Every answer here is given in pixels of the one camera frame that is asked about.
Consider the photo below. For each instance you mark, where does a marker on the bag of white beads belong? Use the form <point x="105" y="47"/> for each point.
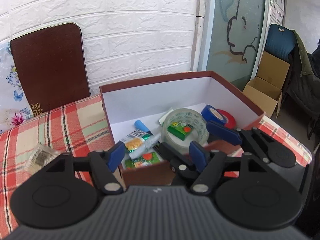
<point x="40" y="156"/>

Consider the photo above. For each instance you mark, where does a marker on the open cardboard box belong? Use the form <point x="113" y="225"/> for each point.
<point x="265" y="90"/>

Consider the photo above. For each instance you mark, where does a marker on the brown open storage box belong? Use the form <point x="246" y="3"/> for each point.
<point x="170" y="106"/>

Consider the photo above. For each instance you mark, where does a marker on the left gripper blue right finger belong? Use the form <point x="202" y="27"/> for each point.
<point x="210" y="169"/>

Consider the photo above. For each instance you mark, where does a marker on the green card packet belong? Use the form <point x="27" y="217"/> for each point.
<point x="146" y="159"/>

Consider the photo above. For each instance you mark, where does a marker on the floral white pillow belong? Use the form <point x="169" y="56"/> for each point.
<point x="14" y="105"/>

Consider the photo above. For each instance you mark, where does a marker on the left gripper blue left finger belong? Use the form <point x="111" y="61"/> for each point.
<point x="103" y="164"/>

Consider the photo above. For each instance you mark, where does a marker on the small green box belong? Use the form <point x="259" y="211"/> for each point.
<point x="180" y="129"/>

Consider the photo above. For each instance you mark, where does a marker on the blue chair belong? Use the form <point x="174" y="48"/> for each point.
<point x="280" y="42"/>

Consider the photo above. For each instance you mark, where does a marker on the blue tape roll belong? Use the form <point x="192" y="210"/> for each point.
<point x="209" y="113"/>

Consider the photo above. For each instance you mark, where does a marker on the dark green jacket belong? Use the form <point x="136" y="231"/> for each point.
<point x="303" y="81"/>

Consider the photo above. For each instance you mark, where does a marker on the red tape roll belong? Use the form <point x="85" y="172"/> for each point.
<point x="230" y="120"/>

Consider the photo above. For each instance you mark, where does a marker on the clear printed tape roll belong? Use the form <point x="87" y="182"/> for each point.
<point x="195" y="119"/>

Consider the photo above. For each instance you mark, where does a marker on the green snack packet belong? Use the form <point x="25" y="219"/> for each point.
<point x="139" y="142"/>

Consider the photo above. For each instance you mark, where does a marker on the cartoon wall panel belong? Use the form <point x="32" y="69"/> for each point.
<point x="234" y="43"/>

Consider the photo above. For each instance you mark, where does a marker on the black marker pen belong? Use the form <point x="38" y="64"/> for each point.
<point x="141" y="126"/>

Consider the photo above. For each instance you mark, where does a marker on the plaid bed sheet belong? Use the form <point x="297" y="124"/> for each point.
<point x="60" y="201"/>

